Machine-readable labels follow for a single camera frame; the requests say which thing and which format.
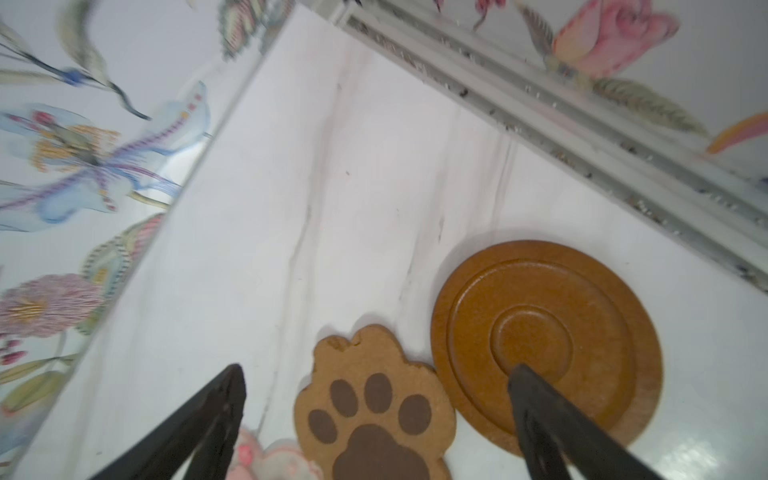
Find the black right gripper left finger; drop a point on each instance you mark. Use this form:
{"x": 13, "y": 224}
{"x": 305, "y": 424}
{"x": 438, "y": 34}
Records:
{"x": 200, "y": 435}

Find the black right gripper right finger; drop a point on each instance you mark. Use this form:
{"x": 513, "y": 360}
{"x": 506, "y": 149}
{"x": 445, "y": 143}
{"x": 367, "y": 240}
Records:
{"x": 551, "y": 431}

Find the brown wooden round coaster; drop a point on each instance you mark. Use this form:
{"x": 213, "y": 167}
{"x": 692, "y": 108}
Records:
{"x": 558, "y": 311}

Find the pink flower coaster right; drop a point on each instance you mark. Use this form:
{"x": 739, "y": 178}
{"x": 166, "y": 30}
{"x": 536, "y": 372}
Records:
{"x": 280, "y": 460}

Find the cork paw coaster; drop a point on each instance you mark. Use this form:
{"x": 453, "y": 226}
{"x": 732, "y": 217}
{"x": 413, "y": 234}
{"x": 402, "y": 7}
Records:
{"x": 370, "y": 413}

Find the aluminium corner post right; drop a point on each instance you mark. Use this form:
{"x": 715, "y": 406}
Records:
{"x": 596, "y": 128}

